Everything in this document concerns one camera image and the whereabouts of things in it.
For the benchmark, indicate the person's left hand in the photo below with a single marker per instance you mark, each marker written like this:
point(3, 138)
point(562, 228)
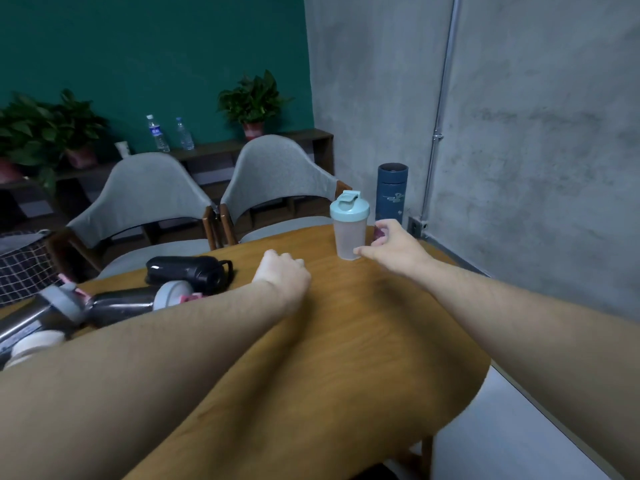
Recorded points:
point(280, 284)

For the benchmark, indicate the person's right hand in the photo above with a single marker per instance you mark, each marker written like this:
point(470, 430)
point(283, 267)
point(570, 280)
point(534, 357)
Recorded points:
point(400, 252)

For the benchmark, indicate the person's left fingers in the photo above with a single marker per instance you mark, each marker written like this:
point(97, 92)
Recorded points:
point(285, 258)

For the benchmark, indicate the person's right thumb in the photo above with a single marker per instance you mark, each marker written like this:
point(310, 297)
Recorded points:
point(366, 252)

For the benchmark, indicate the small maroon object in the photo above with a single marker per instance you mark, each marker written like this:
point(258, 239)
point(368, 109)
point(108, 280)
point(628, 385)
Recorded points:
point(378, 238)

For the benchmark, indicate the person's left forearm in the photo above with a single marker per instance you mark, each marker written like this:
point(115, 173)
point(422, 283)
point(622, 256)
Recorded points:
point(150, 389)

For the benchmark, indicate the person's right forearm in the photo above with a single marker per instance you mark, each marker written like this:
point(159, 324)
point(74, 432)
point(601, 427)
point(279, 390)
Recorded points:
point(540, 339)

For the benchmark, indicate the clear shaker bottle blue lid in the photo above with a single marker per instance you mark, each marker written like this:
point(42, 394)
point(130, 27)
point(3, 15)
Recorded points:
point(350, 229)

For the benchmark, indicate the dark blue thermos flask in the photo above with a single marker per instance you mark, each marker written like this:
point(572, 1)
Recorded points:
point(392, 192)

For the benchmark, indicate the grey upholstered wooden chair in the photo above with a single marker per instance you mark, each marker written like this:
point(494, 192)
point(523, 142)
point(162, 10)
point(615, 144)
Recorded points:
point(275, 174)
point(140, 199)

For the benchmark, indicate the dark wooden low shelf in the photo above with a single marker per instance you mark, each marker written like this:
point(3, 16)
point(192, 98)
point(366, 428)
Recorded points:
point(210, 154)

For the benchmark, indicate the potted green plant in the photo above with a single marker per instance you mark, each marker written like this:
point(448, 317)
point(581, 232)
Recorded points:
point(252, 102)
point(22, 129)
point(77, 129)

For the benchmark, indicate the clear plastic water bottle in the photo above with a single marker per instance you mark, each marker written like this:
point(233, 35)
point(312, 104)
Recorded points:
point(157, 134)
point(184, 134)

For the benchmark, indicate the black bottle pink grey lid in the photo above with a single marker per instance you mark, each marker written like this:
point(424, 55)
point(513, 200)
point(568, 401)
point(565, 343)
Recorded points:
point(125, 304)

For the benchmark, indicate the small white cup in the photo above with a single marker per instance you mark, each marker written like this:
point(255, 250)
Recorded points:
point(123, 149)

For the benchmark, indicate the wooden table leg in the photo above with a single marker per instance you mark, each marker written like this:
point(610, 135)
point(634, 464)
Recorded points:
point(426, 457)

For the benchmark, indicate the steel bottle grey lid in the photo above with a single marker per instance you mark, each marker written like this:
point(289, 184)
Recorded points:
point(35, 314)

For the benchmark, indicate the white round lid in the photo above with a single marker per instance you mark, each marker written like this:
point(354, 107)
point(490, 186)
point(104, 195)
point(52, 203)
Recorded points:
point(37, 344)

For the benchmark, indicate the black checkered cloth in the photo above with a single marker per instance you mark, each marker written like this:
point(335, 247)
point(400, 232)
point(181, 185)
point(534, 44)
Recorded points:
point(22, 269)

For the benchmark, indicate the grey wall outlet box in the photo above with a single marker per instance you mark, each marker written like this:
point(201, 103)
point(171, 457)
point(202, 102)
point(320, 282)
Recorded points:
point(416, 227)

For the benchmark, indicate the grey metal wall conduit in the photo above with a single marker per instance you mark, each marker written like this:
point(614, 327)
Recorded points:
point(440, 114)

